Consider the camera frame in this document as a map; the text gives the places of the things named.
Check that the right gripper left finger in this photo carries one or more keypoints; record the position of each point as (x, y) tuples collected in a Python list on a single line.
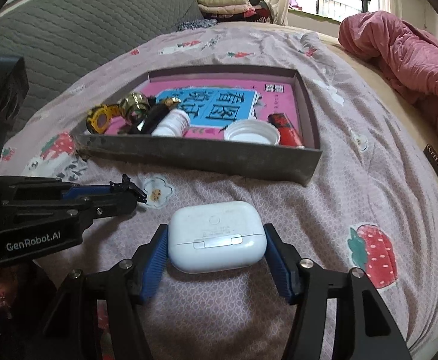
[(72, 331)]

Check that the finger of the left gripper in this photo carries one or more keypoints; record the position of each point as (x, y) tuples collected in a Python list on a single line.
[(35, 188), (75, 213)]

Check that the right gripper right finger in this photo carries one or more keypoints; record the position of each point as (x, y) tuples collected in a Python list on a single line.
[(364, 327)]

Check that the yellow black wrist watch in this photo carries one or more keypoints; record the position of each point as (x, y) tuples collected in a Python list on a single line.
[(99, 117)]

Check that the black gold lighter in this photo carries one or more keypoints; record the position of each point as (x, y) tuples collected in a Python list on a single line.
[(156, 114)]

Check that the white earbuds case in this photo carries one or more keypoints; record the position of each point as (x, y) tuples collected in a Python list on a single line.
[(215, 237)]

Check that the gold metallic cap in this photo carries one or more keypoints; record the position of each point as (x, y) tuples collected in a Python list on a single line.
[(134, 107)]

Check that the white pill bottle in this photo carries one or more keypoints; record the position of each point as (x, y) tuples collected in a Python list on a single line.
[(175, 124)]

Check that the white plastic jar lid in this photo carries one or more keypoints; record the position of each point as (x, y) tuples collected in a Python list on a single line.
[(252, 131)]

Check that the red black marker pen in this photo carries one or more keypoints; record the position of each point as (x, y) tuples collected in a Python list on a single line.
[(289, 136)]

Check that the pink strawberry print sheet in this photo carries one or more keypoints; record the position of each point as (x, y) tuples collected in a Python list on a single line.
[(372, 202)]

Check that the pink blue children's book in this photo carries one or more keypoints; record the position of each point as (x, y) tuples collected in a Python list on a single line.
[(213, 104)]

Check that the grey quilted sofa cover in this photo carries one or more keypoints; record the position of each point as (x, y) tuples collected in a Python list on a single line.
[(63, 40)]

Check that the grey shallow cardboard box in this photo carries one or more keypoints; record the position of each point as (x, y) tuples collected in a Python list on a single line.
[(257, 161)]

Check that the blue patterned cloth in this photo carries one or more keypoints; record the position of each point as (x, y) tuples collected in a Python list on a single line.
[(196, 24)]

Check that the beige mattress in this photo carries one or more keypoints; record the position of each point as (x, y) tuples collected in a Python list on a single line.
[(409, 116)]

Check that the stack of folded clothes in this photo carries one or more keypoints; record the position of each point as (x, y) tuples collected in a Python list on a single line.
[(235, 10)]

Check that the red crumpled quilt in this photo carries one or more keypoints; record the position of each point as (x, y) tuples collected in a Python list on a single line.
[(406, 55)]

